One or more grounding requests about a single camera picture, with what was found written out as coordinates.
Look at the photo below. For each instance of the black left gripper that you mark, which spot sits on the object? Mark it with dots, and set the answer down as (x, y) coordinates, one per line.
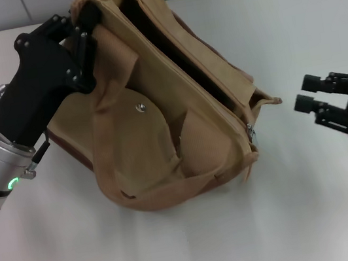
(40, 79)

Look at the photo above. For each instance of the large silver zipper pull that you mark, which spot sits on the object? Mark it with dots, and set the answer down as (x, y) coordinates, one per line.
(253, 134)

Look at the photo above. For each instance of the khaki canvas food bag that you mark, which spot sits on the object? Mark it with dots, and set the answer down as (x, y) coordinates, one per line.
(159, 123)

